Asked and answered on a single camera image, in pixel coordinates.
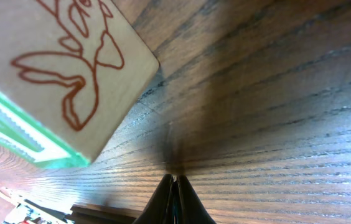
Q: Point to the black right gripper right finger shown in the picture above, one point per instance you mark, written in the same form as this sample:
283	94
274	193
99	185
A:
188	207

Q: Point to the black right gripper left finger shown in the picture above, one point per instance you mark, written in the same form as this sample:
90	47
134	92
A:
159	209

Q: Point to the yellow green picture block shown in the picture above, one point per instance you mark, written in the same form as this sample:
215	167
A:
70	71

